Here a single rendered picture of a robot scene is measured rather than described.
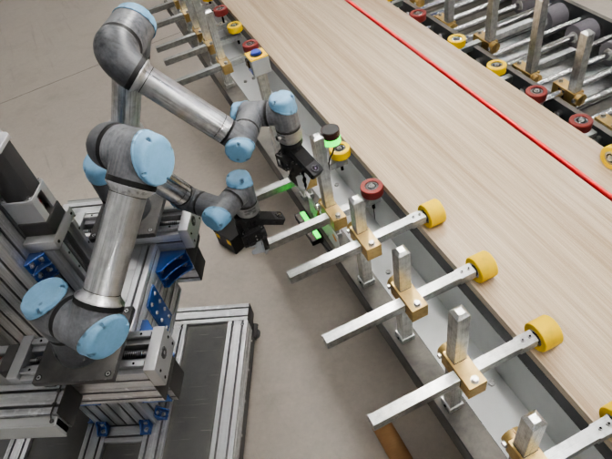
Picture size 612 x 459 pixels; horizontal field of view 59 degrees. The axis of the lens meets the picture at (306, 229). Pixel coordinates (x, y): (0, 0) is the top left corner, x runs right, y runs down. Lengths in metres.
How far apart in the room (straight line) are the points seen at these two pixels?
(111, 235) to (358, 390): 1.48
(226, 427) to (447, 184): 1.23
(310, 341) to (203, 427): 0.65
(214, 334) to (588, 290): 1.53
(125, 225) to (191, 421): 1.20
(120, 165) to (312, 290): 1.67
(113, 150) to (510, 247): 1.14
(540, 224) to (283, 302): 1.41
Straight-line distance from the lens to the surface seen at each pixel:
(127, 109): 1.71
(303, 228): 1.85
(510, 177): 1.93
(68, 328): 1.35
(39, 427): 1.65
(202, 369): 2.41
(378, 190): 1.87
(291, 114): 1.56
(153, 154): 1.25
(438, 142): 2.06
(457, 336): 1.29
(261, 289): 2.82
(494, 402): 1.75
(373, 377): 2.47
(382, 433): 2.29
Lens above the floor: 2.20
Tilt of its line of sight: 46 degrees down
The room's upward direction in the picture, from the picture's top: 13 degrees counter-clockwise
